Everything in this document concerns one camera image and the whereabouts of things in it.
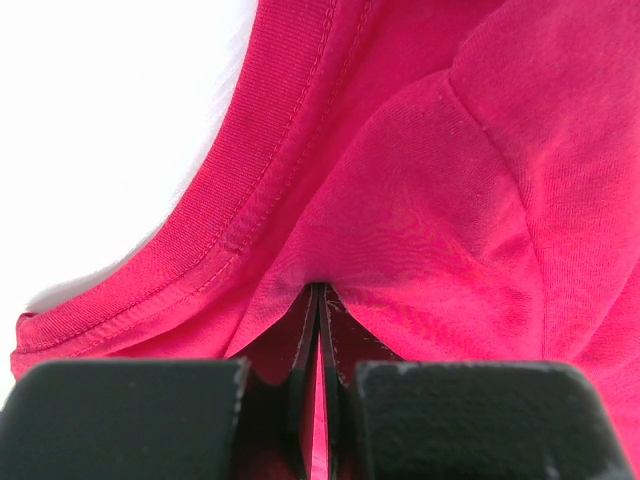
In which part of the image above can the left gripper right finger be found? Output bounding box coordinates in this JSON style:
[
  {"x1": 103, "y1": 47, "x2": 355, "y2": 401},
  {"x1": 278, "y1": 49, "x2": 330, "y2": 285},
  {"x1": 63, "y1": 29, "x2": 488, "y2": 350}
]
[{"x1": 319, "y1": 285, "x2": 633, "y2": 479}]

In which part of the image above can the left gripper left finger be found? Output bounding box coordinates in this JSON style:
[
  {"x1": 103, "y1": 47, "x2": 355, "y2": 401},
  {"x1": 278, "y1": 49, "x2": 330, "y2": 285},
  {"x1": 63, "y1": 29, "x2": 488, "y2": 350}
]
[{"x1": 1, "y1": 285, "x2": 319, "y2": 479}]

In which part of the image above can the magenta t shirt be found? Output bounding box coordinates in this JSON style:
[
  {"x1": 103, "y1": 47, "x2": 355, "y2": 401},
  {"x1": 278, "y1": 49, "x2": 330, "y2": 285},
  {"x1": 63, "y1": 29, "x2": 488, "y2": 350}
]
[{"x1": 10, "y1": 1, "x2": 639, "y2": 465}]

